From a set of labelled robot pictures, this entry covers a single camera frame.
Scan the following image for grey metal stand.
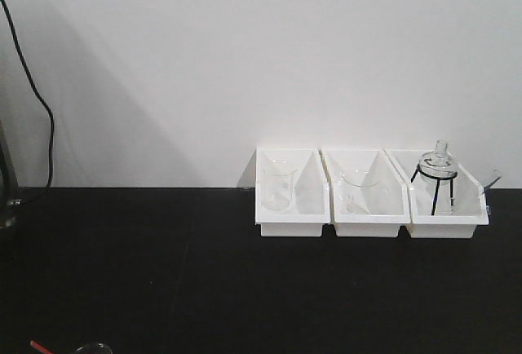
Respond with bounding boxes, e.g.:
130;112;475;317
1;126;21;229

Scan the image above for red plastic spoon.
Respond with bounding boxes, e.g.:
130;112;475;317
29;340;53;354

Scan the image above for clear glass beaker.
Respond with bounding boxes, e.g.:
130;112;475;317
262;160;297;211

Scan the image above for middle white plastic bin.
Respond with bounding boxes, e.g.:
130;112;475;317
321;148;410;237

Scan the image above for right white plastic bin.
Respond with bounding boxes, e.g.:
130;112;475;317
385;148;489;239

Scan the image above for clear glass funnel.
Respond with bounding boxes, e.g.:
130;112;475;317
339;170;379;215

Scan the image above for clear glass tube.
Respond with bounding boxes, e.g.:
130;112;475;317
481;169;502;194

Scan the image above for inverted glass flask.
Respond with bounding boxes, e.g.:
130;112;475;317
416;139;458;215

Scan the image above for left white plastic bin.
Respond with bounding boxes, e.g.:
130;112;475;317
255;148;330;237

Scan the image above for white plastic bin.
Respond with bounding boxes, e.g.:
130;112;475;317
321;148;410;237
255;148;330;237
385;148;489;239

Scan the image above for black cable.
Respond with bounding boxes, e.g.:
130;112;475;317
0;0;55;204

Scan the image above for black wire tripod stand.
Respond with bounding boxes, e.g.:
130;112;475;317
411;157;458;216

